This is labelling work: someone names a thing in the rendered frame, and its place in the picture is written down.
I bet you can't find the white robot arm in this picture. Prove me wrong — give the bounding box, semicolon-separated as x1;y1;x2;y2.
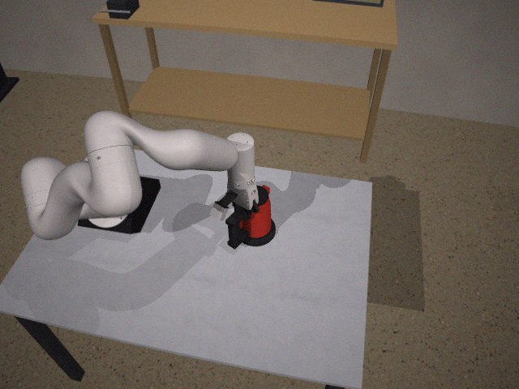
21;110;255;240

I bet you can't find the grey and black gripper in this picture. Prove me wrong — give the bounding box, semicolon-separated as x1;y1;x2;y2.
226;182;259;221

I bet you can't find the black round disk with center stud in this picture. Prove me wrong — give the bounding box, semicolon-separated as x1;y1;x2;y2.
242;219;276;246

